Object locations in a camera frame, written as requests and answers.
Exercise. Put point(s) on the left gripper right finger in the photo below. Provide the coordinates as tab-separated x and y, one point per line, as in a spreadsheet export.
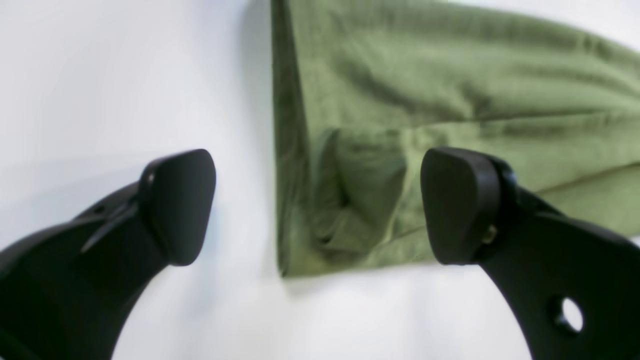
572	286

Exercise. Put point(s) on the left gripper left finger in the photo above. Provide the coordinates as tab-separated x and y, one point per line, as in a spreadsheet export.
68	290

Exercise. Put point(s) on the olive green T-shirt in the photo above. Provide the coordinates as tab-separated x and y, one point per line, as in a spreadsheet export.
363	88

